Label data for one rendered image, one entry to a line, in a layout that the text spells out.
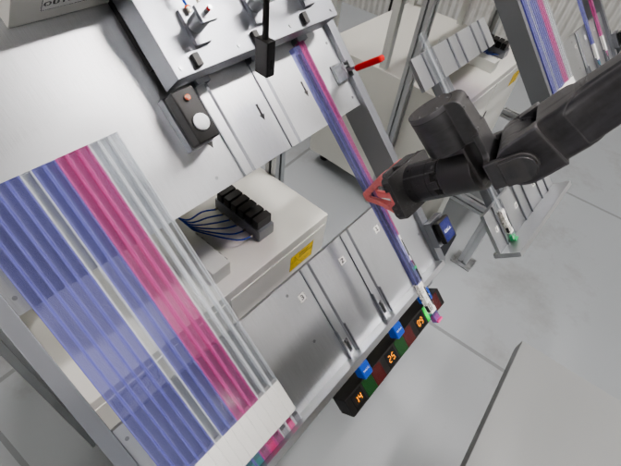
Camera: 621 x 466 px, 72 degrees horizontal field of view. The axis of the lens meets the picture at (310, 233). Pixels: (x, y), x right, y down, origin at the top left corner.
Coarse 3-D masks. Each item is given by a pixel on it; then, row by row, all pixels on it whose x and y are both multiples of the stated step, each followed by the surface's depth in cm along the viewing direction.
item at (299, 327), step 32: (352, 224) 81; (416, 224) 92; (320, 256) 76; (352, 256) 80; (384, 256) 85; (416, 256) 91; (288, 288) 71; (320, 288) 75; (352, 288) 79; (384, 288) 84; (256, 320) 67; (288, 320) 70; (320, 320) 74; (352, 320) 79; (288, 352) 70; (320, 352) 74; (352, 352) 78; (288, 384) 69; (320, 384) 73; (128, 448) 55
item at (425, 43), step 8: (424, 32) 89; (424, 40) 88; (424, 48) 89; (432, 56) 89; (432, 64) 90; (440, 72) 90; (440, 80) 91; (448, 88) 91; (496, 192) 97; (496, 200) 97; (496, 208) 98; (512, 232) 99; (512, 240) 100
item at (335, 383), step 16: (432, 272) 90; (400, 304) 85; (384, 320) 83; (368, 352) 77; (352, 368) 75; (336, 384) 72; (320, 400) 71; (304, 416) 69; (288, 448) 66; (272, 464) 64
